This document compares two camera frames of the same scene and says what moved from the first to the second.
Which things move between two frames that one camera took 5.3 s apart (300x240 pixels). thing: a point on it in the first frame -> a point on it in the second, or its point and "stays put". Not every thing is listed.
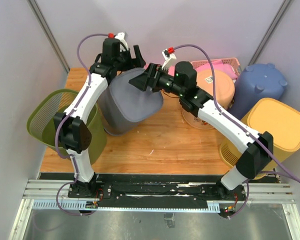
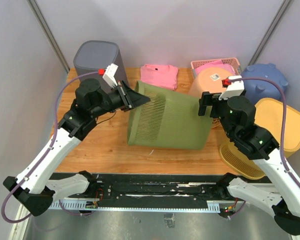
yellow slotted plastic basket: x=288 y=123 stays put
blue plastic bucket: x=255 y=82 stays put
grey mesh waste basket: x=122 y=104 -> x=93 y=55
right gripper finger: x=141 y=80 -> x=216 y=111
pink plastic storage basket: x=232 y=62 stays put
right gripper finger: x=140 y=82 -> x=206 y=100
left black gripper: x=134 y=63 -> x=131 y=98
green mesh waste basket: x=41 y=125 -> x=169 y=119
